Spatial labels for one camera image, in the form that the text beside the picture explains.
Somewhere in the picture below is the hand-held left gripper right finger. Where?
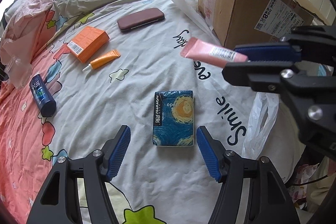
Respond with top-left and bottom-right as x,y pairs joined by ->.
196,126 -> 301,224

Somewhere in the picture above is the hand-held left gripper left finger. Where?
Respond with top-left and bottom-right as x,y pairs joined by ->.
26,125 -> 131,224

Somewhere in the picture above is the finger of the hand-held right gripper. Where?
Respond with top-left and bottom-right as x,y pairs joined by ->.
233,26 -> 336,67
222,60 -> 336,159

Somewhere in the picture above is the starry blue tissue pack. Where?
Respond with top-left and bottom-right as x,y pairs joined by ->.
152,90 -> 195,148

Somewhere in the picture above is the pink tube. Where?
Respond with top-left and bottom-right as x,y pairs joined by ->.
180,37 -> 249,68

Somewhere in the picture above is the brown cardboard box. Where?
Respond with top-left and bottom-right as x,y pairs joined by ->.
197,0 -> 328,50

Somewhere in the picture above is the orange tube with white cap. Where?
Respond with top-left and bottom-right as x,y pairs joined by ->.
82,49 -> 121,73

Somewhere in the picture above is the maroon textured case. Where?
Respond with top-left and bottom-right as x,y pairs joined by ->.
117,8 -> 165,33

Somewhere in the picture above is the star printed bedsheet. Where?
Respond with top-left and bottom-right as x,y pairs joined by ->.
0,0 -> 302,224

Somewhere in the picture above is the dark blue bottle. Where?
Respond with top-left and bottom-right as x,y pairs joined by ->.
29,74 -> 56,117

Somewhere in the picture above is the orange carton box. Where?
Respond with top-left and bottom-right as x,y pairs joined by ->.
66,26 -> 110,64

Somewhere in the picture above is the clear glass jar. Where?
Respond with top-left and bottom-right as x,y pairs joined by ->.
4,55 -> 33,89

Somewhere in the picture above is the pink crumpled quilt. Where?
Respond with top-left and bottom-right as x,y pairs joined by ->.
0,0 -> 55,67

